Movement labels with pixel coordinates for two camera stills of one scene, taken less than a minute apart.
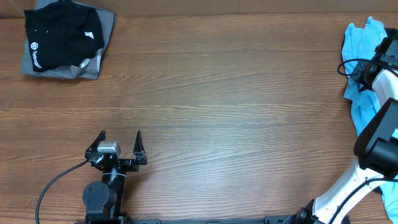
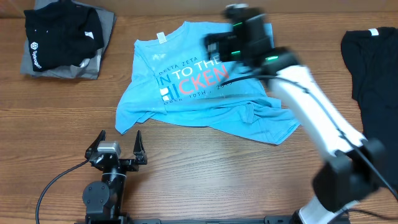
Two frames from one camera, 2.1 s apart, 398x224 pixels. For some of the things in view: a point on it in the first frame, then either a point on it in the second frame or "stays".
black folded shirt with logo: [62, 33] stays
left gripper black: [132, 165] stays
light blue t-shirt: [359, 43] to [174, 81]
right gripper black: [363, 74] to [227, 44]
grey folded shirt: [89, 70] stays
